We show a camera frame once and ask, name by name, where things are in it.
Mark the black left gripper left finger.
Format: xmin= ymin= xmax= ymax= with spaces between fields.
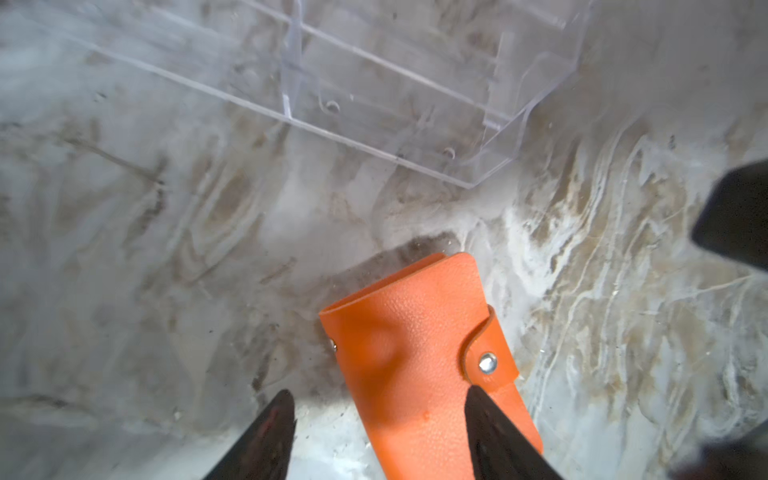
xmin=204 ymin=389 xmax=296 ymax=480

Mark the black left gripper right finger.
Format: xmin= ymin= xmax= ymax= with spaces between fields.
xmin=464 ymin=385 xmax=562 ymax=480

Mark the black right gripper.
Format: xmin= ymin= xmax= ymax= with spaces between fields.
xmin=691 ymin=159 xmax=767 ymax=270

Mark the orange card holder wallet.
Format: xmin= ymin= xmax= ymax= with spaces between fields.
xmin=319 ymin=253 xmax=543 ymax=479

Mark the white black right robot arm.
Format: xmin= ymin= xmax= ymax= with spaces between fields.
xmin=465 ymin=159 xmax=767 ymax=479

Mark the clear acrylic card stand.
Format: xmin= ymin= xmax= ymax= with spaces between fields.
xmin=30 ymin=1 xmax=592 ymax=188

